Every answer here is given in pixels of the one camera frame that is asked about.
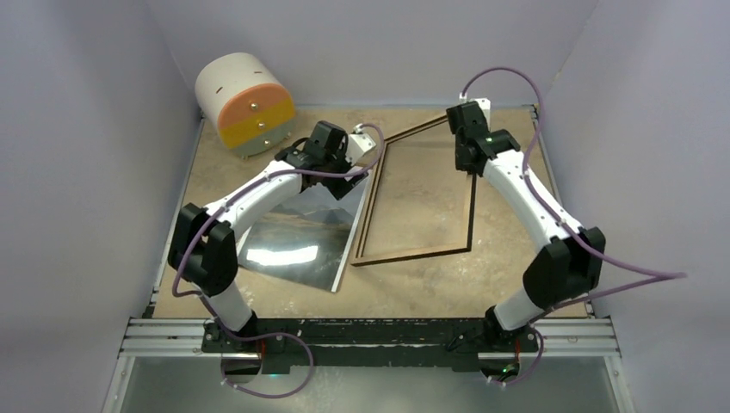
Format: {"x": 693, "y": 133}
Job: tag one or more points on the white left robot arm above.
{"x": 204, "y": 247}

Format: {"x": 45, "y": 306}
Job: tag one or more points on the mountain landscape photo print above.
{"x": 305, "y": 238}

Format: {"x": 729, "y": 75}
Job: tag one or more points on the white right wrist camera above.
{"x": 484, "y": 104}

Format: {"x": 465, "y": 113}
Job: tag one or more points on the aluminium rail frame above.
{"x": 161, "y": 368}

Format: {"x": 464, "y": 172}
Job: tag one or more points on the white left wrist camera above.
{"x": 359, "y": 144}

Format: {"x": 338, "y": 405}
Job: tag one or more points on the wooden picture frame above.
{"x": 419, "y": 205}

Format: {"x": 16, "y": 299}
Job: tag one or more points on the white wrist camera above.
{"x": 359, "y": 144}
{"x": 484, "y": 104}

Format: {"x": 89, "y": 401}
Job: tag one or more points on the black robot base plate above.
{"x": 457, "y": 343}

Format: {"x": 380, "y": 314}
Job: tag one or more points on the round white drawer cabinet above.
{"x": 250, "y": 110}

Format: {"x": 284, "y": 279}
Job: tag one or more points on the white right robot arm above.
{"x": 564, "y": 266}

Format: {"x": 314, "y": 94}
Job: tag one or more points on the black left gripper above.
{"x": 340, "y": 186}

